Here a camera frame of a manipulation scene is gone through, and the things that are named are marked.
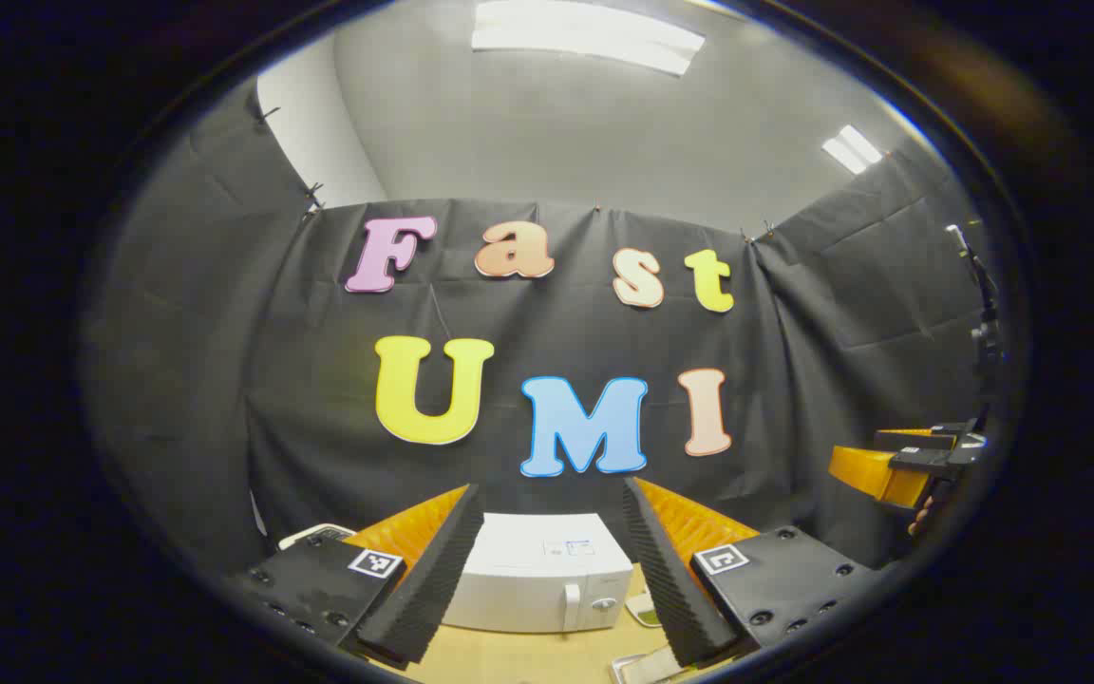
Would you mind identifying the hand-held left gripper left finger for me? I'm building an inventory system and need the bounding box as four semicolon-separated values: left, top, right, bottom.
229;483;486;671

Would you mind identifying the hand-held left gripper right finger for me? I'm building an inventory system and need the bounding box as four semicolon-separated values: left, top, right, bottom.
623;477;890;668

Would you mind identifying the white microwave oven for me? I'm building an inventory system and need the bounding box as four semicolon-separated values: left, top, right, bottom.
443;513;635;635

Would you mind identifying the divided plate of beans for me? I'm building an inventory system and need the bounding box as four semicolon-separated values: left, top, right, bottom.
625;591;667;628

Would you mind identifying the white rectangular tray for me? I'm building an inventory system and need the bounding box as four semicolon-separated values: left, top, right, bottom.
609;646;690;684

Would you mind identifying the white toaster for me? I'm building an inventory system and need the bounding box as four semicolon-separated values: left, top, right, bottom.
278;523;358;552

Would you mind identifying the small ceiling light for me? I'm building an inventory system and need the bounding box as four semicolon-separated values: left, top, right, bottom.
822;125;885;175

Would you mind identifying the long ceiling light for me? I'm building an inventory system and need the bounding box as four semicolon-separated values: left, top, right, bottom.
471;0;706;77

